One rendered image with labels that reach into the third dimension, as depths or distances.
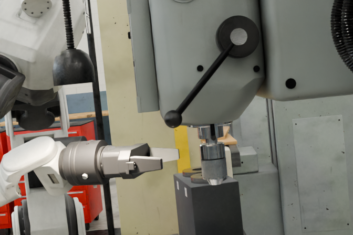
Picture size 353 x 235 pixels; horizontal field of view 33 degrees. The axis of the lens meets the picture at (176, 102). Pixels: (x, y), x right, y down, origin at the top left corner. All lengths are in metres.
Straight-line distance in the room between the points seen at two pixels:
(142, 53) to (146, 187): 1.83
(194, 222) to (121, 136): 1.44
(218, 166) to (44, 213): 0.75
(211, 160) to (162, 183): 1.78
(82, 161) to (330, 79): 0.49
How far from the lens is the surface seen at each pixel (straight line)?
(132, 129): 2.84
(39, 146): 1.22
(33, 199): 1.73
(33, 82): 1.44
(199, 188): 1.44
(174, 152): 1.20
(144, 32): 1.09
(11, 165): 1.21
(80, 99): 10.18
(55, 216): 1.74
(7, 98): 1.32
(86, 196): 5.72
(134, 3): 1.10
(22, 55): 1.39
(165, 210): 2.90
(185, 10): 1.02
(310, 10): 1.03
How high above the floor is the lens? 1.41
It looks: 3 degrees down
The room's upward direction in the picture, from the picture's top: 6 degrees counter-clockwise
